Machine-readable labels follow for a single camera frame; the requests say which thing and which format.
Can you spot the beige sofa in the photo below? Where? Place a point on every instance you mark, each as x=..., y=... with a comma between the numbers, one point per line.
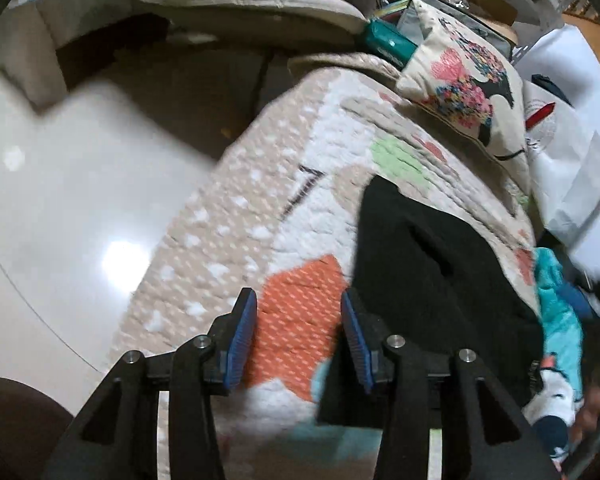
x=70, y=35

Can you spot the teal box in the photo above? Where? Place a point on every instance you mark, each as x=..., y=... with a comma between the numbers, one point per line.
x=391, y=44

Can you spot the dark brown round object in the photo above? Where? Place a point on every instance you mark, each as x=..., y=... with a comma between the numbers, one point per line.
x=15, y=430

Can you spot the black pants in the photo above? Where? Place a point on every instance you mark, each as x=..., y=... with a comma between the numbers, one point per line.
x=430, y=280

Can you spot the printed cushion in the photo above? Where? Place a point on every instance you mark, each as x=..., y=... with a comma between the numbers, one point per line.
x=472, y=85

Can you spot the teal printed cloth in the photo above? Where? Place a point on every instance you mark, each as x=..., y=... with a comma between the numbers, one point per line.
x=557, y=340

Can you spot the beige padded cushion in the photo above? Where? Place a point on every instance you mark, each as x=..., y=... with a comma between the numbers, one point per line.
x=240, y=5

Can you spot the patterned quilted blanket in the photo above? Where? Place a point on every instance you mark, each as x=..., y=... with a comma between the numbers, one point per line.
x=280, y=240

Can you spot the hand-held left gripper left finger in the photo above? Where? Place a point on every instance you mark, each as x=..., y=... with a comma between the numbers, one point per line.
x=241, y=335

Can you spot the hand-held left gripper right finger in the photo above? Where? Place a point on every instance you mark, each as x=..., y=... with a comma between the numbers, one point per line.
x=356, y=332

